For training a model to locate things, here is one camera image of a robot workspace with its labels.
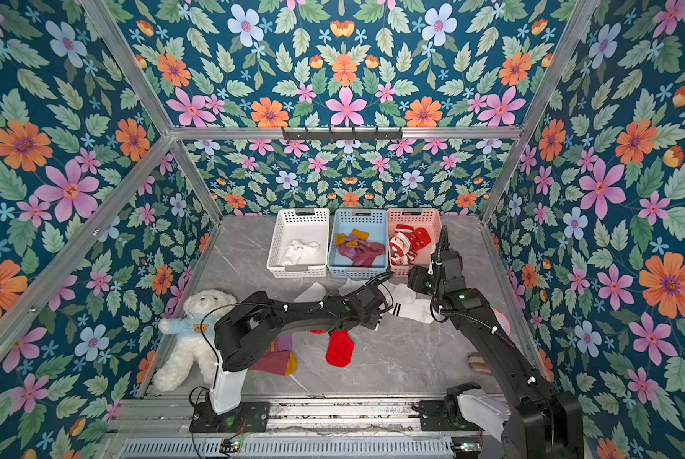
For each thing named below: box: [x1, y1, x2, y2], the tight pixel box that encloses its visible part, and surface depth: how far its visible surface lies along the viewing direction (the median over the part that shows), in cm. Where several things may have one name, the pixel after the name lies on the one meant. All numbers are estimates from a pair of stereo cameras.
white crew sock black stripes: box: [388, 283, 419, 322], surface depth 97 cm
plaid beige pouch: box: [467, 351, 492, 375], surface depth 82 cm
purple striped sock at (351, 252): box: [335, 242, 358, 262], surface depth 103 cm
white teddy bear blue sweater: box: [153, 288, 238, 393], surface depth 80 cm
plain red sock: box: [309, 329, 355, 369], surface depth 88 cm
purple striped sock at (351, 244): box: [334, 228, 373, 260], surface depth 106 cm
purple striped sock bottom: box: [338, 237, 386, 267], surface depth 106 cm
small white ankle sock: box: [281, 240, 320, 266], surface depth 108 cm
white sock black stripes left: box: [292, 281, 328, 303], surface depth 99 cm
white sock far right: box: [388, 283, 435, 325], surface depth 96 cm
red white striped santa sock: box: [389, 231, 419, 266], surface depth 103 cm
